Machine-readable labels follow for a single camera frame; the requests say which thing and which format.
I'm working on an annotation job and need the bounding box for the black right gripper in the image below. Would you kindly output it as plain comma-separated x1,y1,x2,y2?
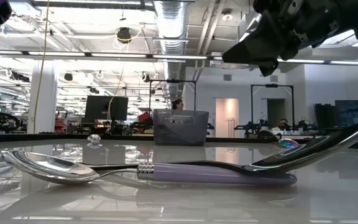
222,0,358,77

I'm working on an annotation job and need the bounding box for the black metal spoon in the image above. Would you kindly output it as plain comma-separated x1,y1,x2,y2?
81,118,358,175

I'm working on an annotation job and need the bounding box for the silver spoon lilac handle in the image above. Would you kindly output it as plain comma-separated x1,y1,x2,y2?
86,134,103,144
1,150,298,187

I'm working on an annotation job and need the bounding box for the person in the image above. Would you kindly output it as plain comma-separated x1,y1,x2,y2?
275,118,291,131
171,98,185,111

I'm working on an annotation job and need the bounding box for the white pillar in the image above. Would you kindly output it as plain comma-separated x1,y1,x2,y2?
26,60,60,134

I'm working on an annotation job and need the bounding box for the dark wide monitor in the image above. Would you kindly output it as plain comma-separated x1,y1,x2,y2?
335,99,358,127

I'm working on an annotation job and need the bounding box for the dark grey plastic bin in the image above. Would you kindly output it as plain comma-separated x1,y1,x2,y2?
153,108,210,146

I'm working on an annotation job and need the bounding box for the long ceiling light strip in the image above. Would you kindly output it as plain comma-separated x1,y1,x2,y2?
0,49,358,67

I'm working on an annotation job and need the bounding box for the black computer monitor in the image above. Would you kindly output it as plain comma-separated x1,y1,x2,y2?
84,95,129,124

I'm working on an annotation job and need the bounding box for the black rig frame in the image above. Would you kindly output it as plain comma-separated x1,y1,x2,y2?
250,83,295,133
149,79,198,113

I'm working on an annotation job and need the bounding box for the yellow cable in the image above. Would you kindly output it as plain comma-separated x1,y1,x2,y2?
33,0,50,134

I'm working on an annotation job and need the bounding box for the silver air duct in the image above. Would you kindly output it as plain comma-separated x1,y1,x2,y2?
152,0,188,110

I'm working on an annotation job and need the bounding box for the black ceiling cable reel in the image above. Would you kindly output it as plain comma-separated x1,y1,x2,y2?
116,27,132,44

